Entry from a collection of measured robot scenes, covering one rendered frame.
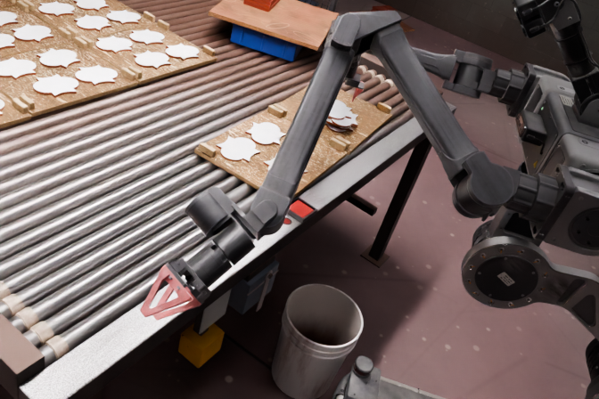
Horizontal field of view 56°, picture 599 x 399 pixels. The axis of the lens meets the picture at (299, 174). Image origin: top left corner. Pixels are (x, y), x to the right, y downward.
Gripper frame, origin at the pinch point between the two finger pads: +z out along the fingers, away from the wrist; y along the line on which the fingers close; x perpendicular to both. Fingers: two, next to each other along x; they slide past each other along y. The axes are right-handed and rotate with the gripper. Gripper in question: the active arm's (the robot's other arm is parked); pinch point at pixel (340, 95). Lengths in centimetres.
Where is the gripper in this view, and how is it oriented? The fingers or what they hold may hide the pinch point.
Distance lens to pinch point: 216.6
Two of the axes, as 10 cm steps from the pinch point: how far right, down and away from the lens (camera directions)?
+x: -1.2, 5.7, -8.1
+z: -2.3, 7.8, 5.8
